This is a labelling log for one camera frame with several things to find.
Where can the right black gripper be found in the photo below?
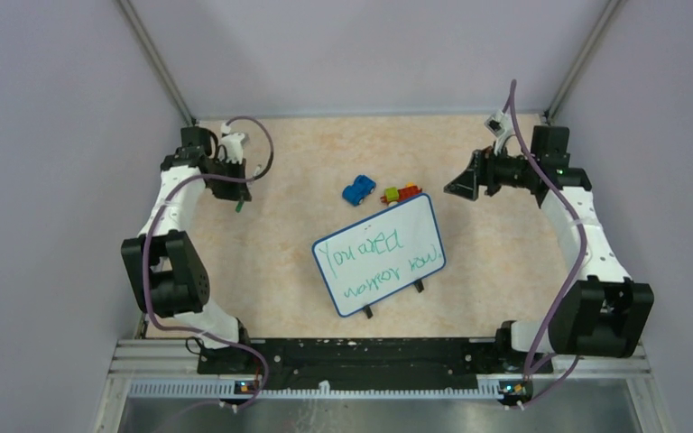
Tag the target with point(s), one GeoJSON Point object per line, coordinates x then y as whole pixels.
{"type": "Point", "coordinates": [482, 170]}

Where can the red yellow toy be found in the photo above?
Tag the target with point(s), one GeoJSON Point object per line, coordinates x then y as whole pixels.
{"type": "Point", "coordinates": [395, 195]}

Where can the green-capped whiteboard marker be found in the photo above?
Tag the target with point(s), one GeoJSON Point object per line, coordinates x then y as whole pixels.
{"type": "Point", "coordinates": [244, 189]}

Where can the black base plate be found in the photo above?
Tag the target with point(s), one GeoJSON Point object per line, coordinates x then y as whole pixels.
{"type": "Point", "coordinates": [457, 354]}

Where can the blue toy car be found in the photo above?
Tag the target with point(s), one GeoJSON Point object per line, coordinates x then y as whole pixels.
{"type": "Point", "coordinates": [356, 193]}

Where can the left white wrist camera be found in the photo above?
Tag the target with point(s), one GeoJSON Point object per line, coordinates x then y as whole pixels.
{"type": "Point", "coordinates": [231, 145]}

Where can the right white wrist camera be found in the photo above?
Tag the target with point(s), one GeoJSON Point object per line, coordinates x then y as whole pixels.
{"type": "Point", "coordinates": [500, 124]}

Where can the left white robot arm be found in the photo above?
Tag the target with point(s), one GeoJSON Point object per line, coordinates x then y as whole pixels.
{"type": "Point", "coordinates": [166, 274]}

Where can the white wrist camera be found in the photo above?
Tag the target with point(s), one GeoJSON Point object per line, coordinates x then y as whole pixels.
{"type": "Point", "coordinates": [231, 145]}
{"type": "Point", "coordinates": [500, 124]}

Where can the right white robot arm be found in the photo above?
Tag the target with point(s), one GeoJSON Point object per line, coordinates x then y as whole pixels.
{"type": "Point", "coordinates": [602, 311]}

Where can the blue-framed whiteboard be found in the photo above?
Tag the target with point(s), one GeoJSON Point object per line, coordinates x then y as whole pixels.
{"type": "Point", "coordinates": [376, 257]}

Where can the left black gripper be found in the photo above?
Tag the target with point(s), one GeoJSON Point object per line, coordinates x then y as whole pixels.
{"type": "Point", "coordinates": [237, 189]}

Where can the aluminium frame rail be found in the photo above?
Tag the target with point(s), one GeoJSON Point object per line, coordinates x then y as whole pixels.
{"type": "Point", "coordinates": [169, 385]}

